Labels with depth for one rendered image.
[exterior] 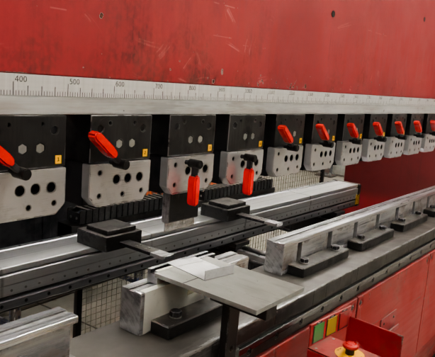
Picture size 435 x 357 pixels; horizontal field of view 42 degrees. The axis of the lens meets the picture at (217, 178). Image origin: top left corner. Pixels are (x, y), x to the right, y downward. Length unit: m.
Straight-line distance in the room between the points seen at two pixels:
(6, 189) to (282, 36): 0.81
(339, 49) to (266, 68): 0.39
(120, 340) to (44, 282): 0.26
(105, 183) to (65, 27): 0.28
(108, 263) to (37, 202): 0.56
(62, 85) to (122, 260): 0.67
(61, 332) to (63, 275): 0.33
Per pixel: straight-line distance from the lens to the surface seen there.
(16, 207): 0.94
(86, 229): 1.45
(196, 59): 1.19
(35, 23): 0.93
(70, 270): 1.41
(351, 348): 1.46
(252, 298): 1.14
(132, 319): 1.24
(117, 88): 1.04
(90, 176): 1.01
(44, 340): 1.08
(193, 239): 1.72
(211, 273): 1.21
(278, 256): 1.65
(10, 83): 0.91
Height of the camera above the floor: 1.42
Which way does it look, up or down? 10 degrees down
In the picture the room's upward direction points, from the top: 5 degrees clockwise
